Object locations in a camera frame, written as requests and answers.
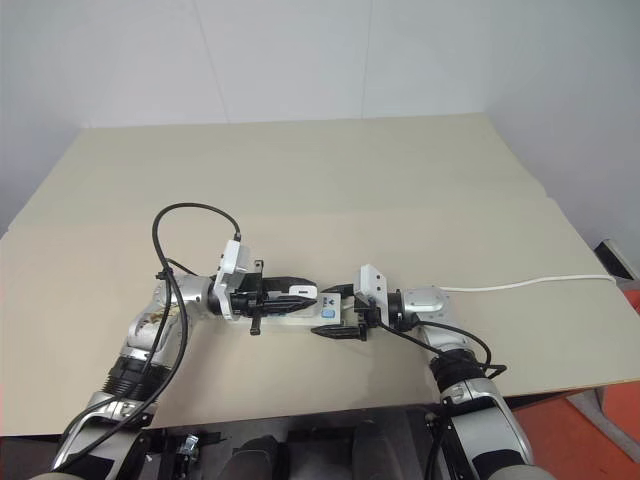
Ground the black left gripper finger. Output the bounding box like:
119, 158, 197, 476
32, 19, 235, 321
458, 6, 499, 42
263, 274, 317, 294
259, 297, 317, 311

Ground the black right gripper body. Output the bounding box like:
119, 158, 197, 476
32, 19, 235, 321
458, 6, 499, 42
349, 294, 384, 342

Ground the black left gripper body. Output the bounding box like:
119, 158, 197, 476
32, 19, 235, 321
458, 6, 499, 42
230, 258, 275, 338

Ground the white power strip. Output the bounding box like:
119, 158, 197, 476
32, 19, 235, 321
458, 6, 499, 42
248, 293, 345, 333

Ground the dark rounded shape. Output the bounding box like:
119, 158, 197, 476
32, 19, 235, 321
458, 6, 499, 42
232, 433, 287, 480

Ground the small silver metal clip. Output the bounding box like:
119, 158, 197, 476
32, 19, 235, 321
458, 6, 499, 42
176, 433, 202, 459

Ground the grey metal table leg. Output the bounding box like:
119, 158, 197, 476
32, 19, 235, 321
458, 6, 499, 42
568, 385, 640, 464

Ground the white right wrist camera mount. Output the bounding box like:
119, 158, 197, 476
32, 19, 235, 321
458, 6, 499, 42
351, 263, 389, 327

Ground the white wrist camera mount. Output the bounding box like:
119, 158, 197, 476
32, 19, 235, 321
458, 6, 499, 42
351, 263, 389, 327
213, 239, 252, 321

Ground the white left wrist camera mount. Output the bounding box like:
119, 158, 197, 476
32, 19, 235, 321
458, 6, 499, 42
213, 239, 252, 321

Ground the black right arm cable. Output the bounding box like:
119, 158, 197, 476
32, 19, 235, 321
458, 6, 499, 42
374, 319, 509, 480

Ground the white power strip cable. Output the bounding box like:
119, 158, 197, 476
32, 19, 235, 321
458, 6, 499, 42
439, 273, 614, 293

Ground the grey metal frame piece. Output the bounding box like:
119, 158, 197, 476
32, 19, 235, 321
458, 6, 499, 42
596, 238, 640, 282

